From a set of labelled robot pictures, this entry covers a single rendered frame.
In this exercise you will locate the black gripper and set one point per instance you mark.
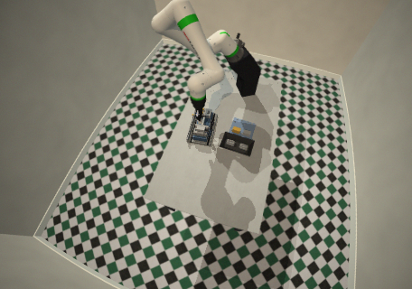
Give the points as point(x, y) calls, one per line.
point(199, 115)

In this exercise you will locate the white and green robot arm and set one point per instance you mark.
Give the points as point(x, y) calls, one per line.
point(189, 33)

